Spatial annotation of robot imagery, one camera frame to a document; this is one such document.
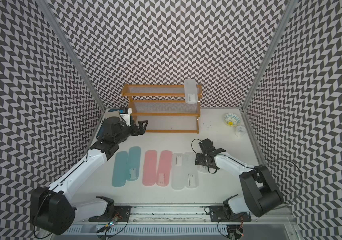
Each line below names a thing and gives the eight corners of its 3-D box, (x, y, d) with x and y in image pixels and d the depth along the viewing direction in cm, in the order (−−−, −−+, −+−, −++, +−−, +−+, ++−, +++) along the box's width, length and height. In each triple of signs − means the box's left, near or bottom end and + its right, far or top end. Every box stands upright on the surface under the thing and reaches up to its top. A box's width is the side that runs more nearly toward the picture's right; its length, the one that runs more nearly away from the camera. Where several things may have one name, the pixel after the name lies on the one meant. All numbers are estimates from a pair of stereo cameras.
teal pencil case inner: (126, 182, 85) (125, 181, 83) (128, 148, 98) (127, 147, 97) (140, 180, 86) (139, 178, 84) (140, 147, 99) (140, 145, 98)
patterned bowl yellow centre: (229, 128, 108) (231, 124, 104) (221, 119, 114) (223, 115, 110) (239, 124, 111) (241, 120, 107) (231, 115, 116) (233, 111, 112)
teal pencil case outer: (112, 188, 82) (111, 187, 81) (115, 154, 96) (114, 152, 94) (126, 185, 83) (125, 184, 82) (127, 152, 97) (126, 150, 95)
